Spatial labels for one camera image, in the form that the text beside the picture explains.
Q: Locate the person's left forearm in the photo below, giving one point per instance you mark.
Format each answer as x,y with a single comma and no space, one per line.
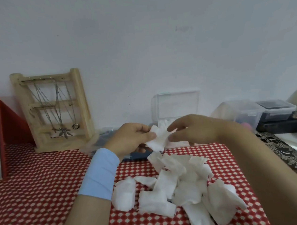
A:
85,218

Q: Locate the phone with patterned case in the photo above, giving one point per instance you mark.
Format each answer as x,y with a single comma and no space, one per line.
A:
287,151

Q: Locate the pile of white cotton pads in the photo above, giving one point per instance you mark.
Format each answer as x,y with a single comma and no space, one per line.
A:
185,190

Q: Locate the red framed mirror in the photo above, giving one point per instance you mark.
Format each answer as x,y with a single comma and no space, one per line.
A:
11,129

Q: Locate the person's right hand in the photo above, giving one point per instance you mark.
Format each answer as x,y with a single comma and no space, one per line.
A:
203,129

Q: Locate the light blue wristband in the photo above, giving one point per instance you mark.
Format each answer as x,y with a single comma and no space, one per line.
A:
99,175

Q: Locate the dark blue pouch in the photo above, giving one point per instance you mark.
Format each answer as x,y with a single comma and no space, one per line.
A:
139,157

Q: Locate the person's left hand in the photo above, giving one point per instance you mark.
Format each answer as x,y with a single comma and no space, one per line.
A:
126,141

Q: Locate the white cloth square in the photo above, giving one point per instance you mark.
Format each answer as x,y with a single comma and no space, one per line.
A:
158,141

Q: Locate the clear plastic bag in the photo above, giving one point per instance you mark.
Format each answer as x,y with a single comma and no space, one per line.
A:
94,143

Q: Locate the pink makeup sponge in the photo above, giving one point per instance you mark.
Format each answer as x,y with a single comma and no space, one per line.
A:
247,126

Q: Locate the wooden jewelry stand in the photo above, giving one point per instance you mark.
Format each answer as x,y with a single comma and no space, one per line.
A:
82,103

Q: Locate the clear container with black contents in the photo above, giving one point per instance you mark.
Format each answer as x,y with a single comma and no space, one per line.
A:
276,110

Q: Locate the red checkered tablecloth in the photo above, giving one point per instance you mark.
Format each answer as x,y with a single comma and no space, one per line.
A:
42,196

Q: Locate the black tray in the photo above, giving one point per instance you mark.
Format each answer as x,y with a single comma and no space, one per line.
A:
283,127

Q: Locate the clear lidded plastic container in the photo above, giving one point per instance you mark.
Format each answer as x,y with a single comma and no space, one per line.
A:
240,109

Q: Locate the person's right forearm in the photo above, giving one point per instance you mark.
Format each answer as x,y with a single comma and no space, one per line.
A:
271,178

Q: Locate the clear cotton pad box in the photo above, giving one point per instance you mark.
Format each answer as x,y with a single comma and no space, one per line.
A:
176,103

